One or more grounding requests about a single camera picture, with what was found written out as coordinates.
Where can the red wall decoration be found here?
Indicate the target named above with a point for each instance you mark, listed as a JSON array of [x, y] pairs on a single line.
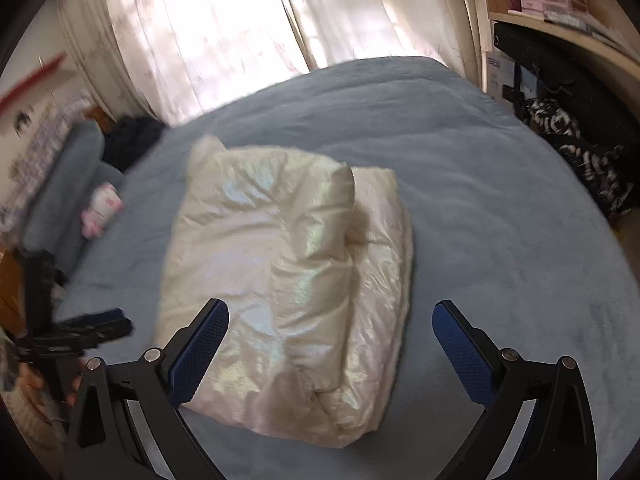
[[44, 71]]

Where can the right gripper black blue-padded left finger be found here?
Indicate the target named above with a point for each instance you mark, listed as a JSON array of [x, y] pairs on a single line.
[[104, 442]]

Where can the white floral right curtain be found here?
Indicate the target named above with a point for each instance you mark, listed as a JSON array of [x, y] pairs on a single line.
[[329, 32]]

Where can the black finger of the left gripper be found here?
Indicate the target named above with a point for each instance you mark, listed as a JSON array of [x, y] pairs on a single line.
[[91, 330]]

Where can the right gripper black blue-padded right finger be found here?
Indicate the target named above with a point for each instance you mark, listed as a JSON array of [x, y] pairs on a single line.
[[559, 440]]

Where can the white floral curtain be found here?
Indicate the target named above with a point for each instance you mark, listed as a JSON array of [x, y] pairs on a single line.
[[178, 59], [329, 32]]

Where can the blue-grey fleece bed blanket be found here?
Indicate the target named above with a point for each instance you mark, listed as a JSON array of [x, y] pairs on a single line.
[[501, 227]]

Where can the blue-grey pillow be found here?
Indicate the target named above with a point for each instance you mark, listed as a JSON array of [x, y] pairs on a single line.
[[54, 222]]

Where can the black clothes pile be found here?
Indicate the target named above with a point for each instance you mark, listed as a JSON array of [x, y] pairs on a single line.
[[130, 139]]

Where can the wooden curved shelf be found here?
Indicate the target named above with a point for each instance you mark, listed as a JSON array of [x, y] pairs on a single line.
[[605, 38]]

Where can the black white patterned garment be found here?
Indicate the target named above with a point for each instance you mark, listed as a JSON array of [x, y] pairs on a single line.
[[603, 168]]

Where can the white iridescent puffer jacket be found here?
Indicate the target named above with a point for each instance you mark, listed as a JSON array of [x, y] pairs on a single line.
[[313, 259]]

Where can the purple patterned folded quilt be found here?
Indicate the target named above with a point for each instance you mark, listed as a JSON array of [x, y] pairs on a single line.
[[32, 164]]

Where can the white floral left curtain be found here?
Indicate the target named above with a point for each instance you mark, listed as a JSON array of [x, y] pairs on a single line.
[[178, 59]]

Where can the white cardboard box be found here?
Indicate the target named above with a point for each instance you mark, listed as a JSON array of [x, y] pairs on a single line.
[[501, 78]]

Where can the pink white plush toy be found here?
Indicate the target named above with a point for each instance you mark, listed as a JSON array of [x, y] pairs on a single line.
[[104, 204]]

